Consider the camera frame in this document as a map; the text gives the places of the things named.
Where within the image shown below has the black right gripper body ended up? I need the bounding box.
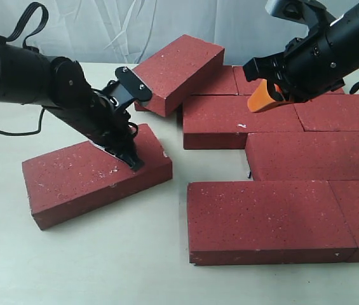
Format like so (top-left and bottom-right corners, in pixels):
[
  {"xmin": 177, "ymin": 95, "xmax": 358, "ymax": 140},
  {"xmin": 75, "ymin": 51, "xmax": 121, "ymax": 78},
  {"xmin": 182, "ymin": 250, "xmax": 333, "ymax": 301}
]
[{"xmin": 276, "ymin": 0, "xmax": 359, "ymax": 104}]

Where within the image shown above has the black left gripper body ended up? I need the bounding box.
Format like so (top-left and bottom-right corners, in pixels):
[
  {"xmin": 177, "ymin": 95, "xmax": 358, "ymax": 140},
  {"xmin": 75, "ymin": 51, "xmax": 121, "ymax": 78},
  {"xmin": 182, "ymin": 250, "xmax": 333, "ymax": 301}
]
[{"xmin": 46, "ymin": 57, "xmax": 135, "ymax": 156}]

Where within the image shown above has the red brick with white mark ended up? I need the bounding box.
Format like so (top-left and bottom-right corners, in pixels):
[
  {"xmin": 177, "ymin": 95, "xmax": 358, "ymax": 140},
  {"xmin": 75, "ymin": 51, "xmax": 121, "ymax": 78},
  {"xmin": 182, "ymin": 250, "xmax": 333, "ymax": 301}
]
[{"xmin": 182, "ymin": 95, "xmax": 304, "ymax": 150}]

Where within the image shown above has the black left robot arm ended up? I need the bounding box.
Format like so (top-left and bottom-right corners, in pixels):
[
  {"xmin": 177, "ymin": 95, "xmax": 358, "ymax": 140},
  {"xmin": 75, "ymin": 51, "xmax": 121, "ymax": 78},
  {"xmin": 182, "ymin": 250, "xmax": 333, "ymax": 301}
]
[{"xmin": 0, "ymin": 36, "xmax": 152, "ymax": 171}]

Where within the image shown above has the red brick back row right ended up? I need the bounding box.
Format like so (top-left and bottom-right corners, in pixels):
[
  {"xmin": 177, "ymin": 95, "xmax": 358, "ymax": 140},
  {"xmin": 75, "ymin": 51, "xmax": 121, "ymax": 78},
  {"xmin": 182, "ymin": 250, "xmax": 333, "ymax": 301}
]
[{"xmin": 232, "ymin": 64, "xmax": 346, "ymax": 96}]

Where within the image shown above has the red brick under tilted one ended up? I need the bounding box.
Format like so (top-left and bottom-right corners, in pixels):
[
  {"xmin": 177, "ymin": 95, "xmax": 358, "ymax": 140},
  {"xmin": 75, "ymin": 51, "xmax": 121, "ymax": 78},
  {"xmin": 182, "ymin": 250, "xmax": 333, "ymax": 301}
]
[{"xmin": 133, "ymin": 53, "xmax": 238, "ymax": 118}]

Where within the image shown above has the red brick right edge row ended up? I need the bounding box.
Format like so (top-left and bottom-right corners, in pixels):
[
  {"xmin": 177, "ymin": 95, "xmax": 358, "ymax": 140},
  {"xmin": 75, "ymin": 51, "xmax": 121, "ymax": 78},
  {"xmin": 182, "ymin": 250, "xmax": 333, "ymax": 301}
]
[{"xmin": 294, "ymin": 94, "xmax": 359, "ymax": 132}]

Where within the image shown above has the large red brick front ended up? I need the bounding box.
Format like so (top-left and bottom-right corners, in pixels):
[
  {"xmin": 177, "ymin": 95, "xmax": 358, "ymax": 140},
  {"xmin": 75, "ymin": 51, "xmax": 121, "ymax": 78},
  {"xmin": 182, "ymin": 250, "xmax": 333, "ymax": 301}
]
[{"xmin": 187, "ymin": 180, "xmax": 357, "ymax": 266}]

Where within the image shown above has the white wrinkled backdrop curtain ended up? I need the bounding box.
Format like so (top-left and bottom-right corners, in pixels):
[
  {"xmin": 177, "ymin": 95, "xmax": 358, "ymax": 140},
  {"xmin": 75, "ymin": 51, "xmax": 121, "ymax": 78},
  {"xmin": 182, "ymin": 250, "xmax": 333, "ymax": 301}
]
[{"xmin": 15, "ymin": 0, "xmax": 308, "ymax": 65}]

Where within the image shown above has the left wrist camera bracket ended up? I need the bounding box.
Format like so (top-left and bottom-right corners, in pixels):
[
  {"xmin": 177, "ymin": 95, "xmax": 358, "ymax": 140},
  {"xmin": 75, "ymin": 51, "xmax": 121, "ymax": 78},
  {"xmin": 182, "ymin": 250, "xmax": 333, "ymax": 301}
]
[{"xmin": 100, "ymin": 66, "xmax": 152, "ymax": 112}]

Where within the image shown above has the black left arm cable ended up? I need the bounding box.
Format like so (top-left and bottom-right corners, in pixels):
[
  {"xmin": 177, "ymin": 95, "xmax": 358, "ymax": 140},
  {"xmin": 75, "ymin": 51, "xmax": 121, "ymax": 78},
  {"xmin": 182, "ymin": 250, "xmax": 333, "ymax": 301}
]
[{"xmin": 0, "ymin": 1, "xmax": 50, "ymax": 136}]

